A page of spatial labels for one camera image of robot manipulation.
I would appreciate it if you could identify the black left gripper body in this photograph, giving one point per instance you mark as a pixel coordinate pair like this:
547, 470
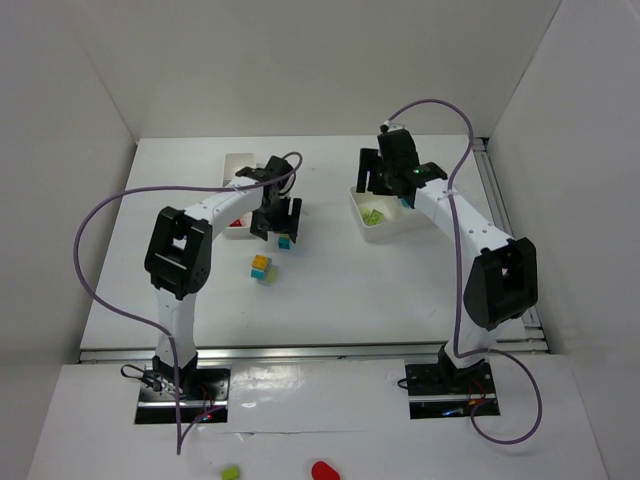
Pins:
279, 215

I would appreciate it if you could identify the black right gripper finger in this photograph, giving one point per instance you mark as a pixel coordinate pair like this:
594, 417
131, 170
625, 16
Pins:
387, 186
368, 169

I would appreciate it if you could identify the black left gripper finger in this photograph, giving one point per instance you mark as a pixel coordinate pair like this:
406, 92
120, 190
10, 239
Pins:
294, 219
261, 225

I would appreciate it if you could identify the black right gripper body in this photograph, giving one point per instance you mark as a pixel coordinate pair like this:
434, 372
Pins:
373, 167

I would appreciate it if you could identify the teal and lime lego stack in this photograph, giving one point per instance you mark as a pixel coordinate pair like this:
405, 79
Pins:
284, 242

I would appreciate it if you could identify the small lime lego brick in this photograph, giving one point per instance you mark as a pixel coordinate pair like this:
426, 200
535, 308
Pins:
376, 218

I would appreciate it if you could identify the lime rounded lego brick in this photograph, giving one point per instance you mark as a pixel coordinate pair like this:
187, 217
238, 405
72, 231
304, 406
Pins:
366, 214

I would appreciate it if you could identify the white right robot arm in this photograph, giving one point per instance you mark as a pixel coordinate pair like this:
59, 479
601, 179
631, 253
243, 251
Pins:
496, 275

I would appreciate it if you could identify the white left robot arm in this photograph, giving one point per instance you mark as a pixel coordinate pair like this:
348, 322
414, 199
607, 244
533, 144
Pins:
180, 252

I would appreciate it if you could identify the white right sorting tray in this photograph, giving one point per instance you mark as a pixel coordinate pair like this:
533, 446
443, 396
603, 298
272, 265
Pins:
399, 220

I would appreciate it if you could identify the teal lime yellow lego cluster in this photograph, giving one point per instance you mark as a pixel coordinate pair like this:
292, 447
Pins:
262, 269

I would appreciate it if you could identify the lime lego on front ledge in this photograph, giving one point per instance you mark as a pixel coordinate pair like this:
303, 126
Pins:
230, 473

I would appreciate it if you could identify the red piece on front ledge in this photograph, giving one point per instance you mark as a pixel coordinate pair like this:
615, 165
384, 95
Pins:
321, 470

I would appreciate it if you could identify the aluminium side rail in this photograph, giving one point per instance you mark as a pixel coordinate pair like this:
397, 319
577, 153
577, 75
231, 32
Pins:
530, 320

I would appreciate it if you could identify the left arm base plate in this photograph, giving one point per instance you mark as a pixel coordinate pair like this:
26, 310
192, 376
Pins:
156, 403

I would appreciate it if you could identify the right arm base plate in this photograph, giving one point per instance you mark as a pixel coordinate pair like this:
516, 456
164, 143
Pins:
430, 398

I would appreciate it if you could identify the aluminium front rail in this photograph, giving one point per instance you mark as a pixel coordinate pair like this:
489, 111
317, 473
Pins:
300, 353

